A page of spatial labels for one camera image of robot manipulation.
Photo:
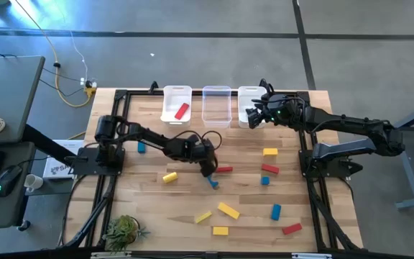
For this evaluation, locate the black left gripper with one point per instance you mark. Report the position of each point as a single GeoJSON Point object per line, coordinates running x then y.
{"type": "Point", "coordinates": [201, 149]}

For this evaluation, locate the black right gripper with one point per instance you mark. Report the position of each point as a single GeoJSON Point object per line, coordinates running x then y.
{"type": "Point", "coordinates": [284, 109]}

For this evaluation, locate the blue arch wooden block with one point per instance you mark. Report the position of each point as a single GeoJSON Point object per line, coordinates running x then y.
{"type": "Point", "coordinates": [213, 183]}

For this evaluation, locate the red rectangular wooden block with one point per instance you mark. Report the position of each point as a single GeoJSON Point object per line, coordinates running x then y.
{"type": "Point", "coordinates": [270, 168]}
{"type": "Point", "coordinates": [292, 228]}
{"type": "Point", "coordinates": [182, 111]}
{"type": "Point", "coordinates": [225, 169]}

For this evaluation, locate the yellow arch wooden block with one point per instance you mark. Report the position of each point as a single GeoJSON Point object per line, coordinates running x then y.
{"type": "Point", "coordinates": [270, 152]}

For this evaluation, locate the yellow wooden cylinder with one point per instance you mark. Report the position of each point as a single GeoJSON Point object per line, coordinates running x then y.
{"type": "Point", "coordinates": [170, 177]}

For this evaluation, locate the long yellow wooden block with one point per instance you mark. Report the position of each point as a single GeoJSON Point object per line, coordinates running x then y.
{"type": "Point", "coordinates": [228, 211]}

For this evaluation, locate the small blue wooden block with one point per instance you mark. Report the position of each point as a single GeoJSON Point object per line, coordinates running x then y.
{"type": "Point", "coordinates": [141, 147]}

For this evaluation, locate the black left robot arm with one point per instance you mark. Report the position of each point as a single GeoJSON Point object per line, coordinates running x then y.
{"type": "Point", "coordinates": [149, 138]}

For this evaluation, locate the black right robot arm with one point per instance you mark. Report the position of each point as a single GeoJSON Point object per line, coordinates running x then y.
{"type": "Point", "coordinates": [350, 124]}

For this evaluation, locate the white plastic bin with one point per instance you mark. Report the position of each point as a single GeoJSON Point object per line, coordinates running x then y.
{"type": "Point", "coordinates": [243, 97]}
{"type": "Point", "coordinates": [169, 108]}

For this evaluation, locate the clear plastic bin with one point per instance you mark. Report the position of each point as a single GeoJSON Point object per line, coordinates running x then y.
{"type": "Point", "coordinates": [216, 108]}

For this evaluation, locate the thin yellow wooden block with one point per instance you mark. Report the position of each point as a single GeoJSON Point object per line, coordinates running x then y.
{"type": "Point", "coordinates": [203, 217]}

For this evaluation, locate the blue wooden cube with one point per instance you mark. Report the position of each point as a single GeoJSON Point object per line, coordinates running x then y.
{"type": "Point", "coordinates": [265, 180]}

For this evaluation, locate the yellow rectangular wooden block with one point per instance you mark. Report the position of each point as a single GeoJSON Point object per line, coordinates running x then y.
{"type": "Point", "coordinates": [220, 231]}

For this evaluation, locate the blue rectangular wooden block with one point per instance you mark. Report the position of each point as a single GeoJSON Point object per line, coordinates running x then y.
{"type": "Point", "coordinates": [276, 212]}

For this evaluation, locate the green potted plant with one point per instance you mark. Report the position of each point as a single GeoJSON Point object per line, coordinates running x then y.
{"type": "Point", "coordinates": [122, 232]}

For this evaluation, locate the yellow power plug adapter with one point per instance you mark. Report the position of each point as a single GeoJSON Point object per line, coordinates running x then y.
{"type": "Point", "coordinates": [90, 90]}

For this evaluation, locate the white printed box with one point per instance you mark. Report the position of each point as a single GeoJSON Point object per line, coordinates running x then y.
{"type": "Point", "coordinates": [58, 169]}

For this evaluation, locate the white cup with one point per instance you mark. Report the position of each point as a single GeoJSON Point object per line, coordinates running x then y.
{"type": "Point", "coordinates": [32, 182]}

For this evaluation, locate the black computer mouse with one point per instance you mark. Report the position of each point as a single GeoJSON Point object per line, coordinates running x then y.
{"type": "Point", "coordinates": [7, 180]}

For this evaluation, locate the grey desk top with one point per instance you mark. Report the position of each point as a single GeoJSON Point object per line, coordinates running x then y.
{"type": "Point", "coordinates": [9, 90]}

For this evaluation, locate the black table frame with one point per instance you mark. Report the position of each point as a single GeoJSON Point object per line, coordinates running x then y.
{"type": "Point", "coordinates": [138, 93]}

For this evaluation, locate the white bracket strip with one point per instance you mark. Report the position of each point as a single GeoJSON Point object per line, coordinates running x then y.
{"type": "Point", "coordinates": [110, 254]}
{"type": "Point", "coordinates": [311, 255]}

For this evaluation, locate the blue-grey table frame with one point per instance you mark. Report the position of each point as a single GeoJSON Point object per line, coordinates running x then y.
{"type": "Point", "coordinates": [412, 180]}

